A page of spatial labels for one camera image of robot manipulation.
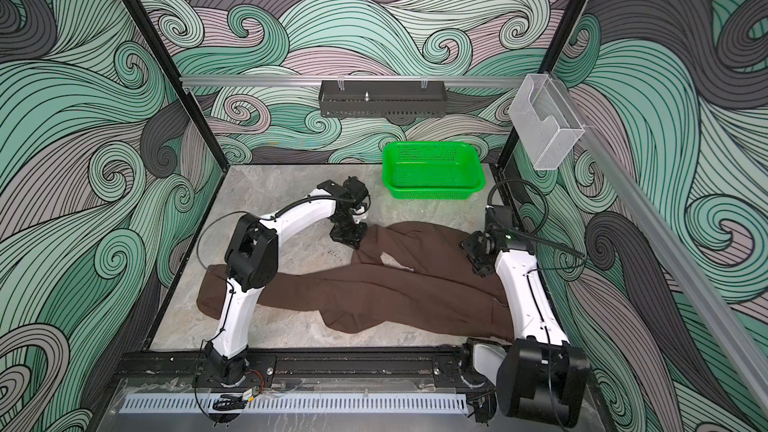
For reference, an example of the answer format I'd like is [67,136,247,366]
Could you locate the black perforated wall tray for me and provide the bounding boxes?
[318,81,448,121]

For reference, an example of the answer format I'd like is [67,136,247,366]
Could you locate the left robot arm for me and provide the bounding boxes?
[202,176,370,387]

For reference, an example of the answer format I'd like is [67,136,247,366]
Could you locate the black frame post left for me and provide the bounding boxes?
[121,0,230,174]

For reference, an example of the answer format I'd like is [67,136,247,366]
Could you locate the brown trousers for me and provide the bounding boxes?
[196,220,518,342]

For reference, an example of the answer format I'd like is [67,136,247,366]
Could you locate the aluminium rail wall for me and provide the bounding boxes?
[552,77,767,411]
[180,74,525,89]

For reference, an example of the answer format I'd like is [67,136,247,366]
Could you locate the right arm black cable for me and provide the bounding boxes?
[485,178,589,271]

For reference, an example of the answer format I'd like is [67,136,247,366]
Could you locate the black frame post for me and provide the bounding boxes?
[121,0,230,174]
[497,0,588,170]

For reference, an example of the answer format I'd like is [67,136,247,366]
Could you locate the clear acrylic wall holder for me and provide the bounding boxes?
[508,74,584,171]

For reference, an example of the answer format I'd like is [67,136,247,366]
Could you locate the aluminium rail right wall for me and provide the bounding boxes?
[552,77,767,411]

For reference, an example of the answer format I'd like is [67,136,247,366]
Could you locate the white slotted cable duct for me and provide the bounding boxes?
[118,392,469,415]

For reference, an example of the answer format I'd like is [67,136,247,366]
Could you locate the green plastic basket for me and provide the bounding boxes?
[382,141,486,200]

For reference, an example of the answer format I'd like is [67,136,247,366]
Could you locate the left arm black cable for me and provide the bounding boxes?
[194,209,250,289]

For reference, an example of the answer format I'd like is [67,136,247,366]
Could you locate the aluminium rail back wall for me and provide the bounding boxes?
[180,74,525,89]

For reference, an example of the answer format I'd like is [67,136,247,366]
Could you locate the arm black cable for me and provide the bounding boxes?
[485,178,589,271]
[194,209,250,289]

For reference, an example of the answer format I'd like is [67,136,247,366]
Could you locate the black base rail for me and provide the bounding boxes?
[119,344,592,391]

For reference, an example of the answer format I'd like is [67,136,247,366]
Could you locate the black frame post right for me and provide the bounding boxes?
[497,0,588,170]

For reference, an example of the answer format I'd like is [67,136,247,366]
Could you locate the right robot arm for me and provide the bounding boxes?
[461,205,590,430]

